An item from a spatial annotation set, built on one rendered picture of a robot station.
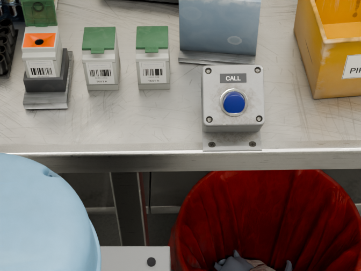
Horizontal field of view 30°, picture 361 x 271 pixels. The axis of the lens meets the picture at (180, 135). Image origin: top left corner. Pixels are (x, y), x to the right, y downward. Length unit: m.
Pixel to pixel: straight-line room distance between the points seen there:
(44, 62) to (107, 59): 0.07
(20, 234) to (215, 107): 0.41
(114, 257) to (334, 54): 0.36
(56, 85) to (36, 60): 0.04
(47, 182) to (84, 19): 0.57
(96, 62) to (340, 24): 0.34
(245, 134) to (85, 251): 0.44
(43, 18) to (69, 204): 0.46
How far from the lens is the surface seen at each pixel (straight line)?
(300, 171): 1.34
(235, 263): 1.45
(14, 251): 0.39
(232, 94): 0.75
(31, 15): 0.84
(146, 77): 0.84
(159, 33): 0.84
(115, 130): 0.82
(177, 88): 0.86
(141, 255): 0.63
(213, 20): 0.85
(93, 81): 0.85
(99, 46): 0.83
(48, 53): 0.82
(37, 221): 0.40
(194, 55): 0.89
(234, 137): 0.81
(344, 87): 0.86
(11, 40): 0.94
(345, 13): 0.95
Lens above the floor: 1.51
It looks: 51 degrees down
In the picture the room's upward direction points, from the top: 1 degrees counter-clockwise
